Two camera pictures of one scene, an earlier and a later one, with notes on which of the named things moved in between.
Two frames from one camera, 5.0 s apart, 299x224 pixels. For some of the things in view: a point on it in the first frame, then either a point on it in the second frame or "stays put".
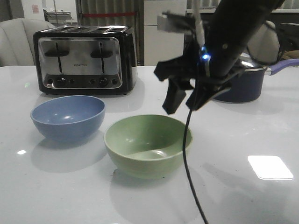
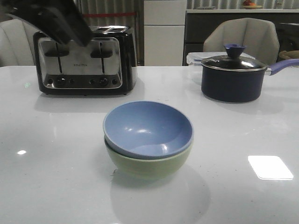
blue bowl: x=68 y=118 to x=148 y=129
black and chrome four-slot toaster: x=86 y=60 stays put
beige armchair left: x=16 y=40 stays put
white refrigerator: x=161 y=45 stays put
